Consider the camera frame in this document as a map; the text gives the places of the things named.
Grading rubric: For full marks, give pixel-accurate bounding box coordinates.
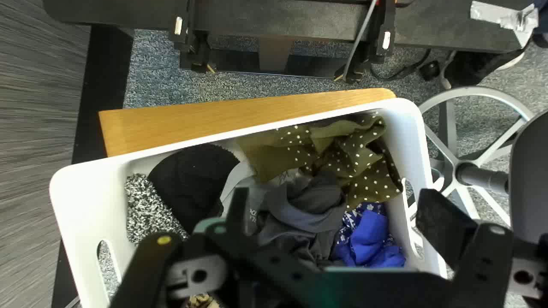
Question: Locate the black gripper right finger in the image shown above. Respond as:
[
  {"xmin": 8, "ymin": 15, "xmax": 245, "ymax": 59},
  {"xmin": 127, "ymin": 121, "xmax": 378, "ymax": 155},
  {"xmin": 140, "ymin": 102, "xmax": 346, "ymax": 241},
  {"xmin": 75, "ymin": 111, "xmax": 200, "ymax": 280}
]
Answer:
[{"xmin": 416, "ymin": 188, "xmax": 548, "ymax": 308}]

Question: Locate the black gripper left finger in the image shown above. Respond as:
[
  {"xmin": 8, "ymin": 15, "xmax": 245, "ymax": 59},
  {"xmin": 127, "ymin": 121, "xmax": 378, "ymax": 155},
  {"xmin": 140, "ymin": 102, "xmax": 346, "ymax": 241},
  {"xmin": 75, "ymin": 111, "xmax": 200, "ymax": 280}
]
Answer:
[{"xmin": 109, "ymin": 186, "xmax": 298, "ymax": 308}]

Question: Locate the fuzzy black white sock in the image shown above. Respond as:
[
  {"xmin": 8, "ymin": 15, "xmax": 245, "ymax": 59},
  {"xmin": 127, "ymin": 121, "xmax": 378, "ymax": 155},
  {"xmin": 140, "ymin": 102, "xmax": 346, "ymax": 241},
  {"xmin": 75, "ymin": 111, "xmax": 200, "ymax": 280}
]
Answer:
[{"xmin": 123, "ymin": 172, "xmax": 188, "ymax": 246}]

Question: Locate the grey chair star base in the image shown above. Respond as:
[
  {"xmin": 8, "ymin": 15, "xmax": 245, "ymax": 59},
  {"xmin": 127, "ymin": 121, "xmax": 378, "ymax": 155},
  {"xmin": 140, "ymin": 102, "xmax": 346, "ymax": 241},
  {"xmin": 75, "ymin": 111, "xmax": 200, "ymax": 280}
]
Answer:
[{"xmin": 418, "ymin": 85, "xmax": 536, "ymax": 229}]

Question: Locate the grey chair seat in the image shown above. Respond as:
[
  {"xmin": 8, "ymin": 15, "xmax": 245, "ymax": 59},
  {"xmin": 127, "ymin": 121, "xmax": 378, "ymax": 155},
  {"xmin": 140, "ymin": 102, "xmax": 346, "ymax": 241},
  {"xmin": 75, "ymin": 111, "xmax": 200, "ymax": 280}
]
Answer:
[{"xmin": 507, "ymin": 109, "xmax": 548, "ymax": 244}]

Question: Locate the white plastic box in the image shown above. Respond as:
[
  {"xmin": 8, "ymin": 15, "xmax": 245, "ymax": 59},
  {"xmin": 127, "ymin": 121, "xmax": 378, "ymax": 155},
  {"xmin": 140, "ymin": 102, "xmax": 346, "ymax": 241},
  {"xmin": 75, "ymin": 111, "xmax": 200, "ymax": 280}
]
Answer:
[{"xmin": 48, "ymin": 97, "xmax": 452, "ymax": 308}]

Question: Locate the black fleece cloth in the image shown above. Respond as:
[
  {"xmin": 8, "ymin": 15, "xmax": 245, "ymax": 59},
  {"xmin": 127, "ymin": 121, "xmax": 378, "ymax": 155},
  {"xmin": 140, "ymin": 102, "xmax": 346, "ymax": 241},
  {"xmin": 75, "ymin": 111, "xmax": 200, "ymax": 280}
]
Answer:
[{"xmin": 145, "ymin": 143, "xmax": 241, "ymax": 234}]

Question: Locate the blue cloth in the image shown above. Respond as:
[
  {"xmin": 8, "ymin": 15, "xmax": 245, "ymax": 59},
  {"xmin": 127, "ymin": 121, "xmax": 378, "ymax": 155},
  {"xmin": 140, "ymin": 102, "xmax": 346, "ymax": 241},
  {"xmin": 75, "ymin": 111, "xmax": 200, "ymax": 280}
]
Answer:
[{"xmin": 330, "ymin": 200, "xmax": 407, "ymax": 270}]

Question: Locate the light grey cloth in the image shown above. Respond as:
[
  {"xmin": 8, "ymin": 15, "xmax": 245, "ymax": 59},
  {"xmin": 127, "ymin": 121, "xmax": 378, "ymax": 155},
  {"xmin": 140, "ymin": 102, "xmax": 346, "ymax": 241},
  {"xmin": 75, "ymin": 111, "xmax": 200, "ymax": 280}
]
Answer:
[{"xmin": 217, "ymin": 159, "xmax": 270, "ymax": 220}]

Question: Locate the wooden board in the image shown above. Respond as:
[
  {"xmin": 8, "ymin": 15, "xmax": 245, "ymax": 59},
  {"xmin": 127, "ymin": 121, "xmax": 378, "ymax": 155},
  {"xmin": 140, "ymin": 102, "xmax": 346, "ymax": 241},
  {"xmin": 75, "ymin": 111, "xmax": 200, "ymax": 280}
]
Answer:
[{"xmin": 97, "ymin": 85, "xmax": 397, "ymax": 159}]

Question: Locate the olive polka dot cloth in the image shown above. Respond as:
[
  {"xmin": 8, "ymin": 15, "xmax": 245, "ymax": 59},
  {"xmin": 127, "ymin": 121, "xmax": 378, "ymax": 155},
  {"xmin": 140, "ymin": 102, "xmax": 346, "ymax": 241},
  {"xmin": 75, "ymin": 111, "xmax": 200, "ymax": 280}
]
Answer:
[{"xmin": 236, "ymin": 111, "xmax": 404, "ymax": 210}]

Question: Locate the black furniture base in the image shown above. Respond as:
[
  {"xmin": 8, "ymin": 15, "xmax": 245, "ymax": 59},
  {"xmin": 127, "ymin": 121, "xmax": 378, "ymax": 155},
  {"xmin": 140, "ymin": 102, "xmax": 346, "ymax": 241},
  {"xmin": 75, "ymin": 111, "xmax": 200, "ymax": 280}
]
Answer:
[{"xmin": 41, "ymin": 0, "xmax": 548, "ymax": 78}]

